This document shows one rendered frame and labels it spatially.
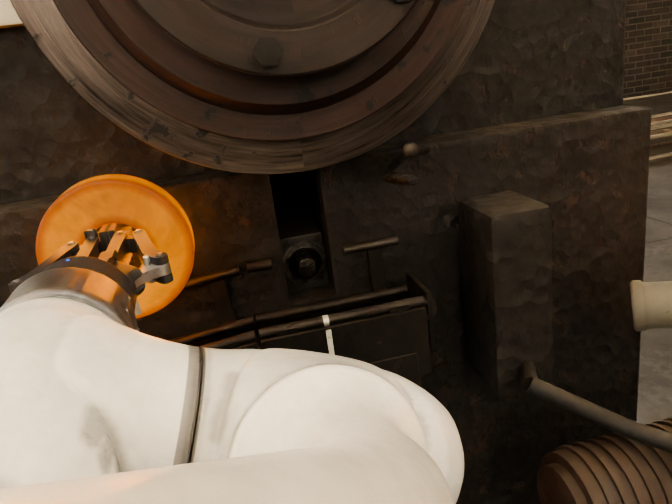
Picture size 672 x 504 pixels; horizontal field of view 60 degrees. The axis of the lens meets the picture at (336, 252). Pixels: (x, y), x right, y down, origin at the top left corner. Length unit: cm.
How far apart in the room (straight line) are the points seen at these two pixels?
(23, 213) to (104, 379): 45
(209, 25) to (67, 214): 24
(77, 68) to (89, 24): 4
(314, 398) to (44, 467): 11
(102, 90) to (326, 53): 21
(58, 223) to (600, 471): 62
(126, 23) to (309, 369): 36
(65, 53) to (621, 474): 70
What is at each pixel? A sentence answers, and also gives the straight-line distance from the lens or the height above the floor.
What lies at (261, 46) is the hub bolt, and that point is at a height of 100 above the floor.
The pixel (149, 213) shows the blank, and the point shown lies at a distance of 61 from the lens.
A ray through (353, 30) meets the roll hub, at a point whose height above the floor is 100.
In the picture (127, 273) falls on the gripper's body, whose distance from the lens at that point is 48.
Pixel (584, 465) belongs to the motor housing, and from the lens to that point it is 73.
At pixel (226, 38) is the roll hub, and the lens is 49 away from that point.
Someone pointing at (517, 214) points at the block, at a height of 79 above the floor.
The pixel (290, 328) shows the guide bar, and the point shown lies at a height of 71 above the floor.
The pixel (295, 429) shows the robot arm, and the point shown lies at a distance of 27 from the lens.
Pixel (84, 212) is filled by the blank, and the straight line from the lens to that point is 62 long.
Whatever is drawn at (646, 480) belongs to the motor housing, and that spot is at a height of 52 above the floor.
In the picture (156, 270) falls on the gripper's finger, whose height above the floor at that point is 84.
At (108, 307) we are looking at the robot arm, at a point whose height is 86.
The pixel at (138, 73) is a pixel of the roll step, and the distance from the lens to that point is 56.
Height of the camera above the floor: 99
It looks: 19 degrees down
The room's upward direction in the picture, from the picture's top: 8 degrees counter-clockwise
